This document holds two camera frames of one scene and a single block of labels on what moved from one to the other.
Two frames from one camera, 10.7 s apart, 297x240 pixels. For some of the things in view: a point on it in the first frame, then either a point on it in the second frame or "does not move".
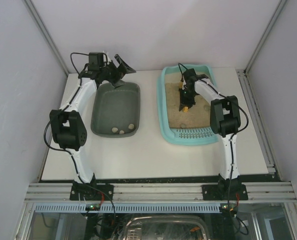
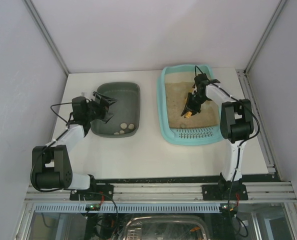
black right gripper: (186, 94) -> (195, 100)
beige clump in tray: (131, 126) does not move
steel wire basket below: (166, 228) does not move
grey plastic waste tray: (116, 112) does not move
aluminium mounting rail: (156, 193) does not move
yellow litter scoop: (185, 108) -> (188, 114)
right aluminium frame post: (275, 15) does not move
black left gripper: (116, 71) -> (100, 107)
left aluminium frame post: (41, 26) does not move
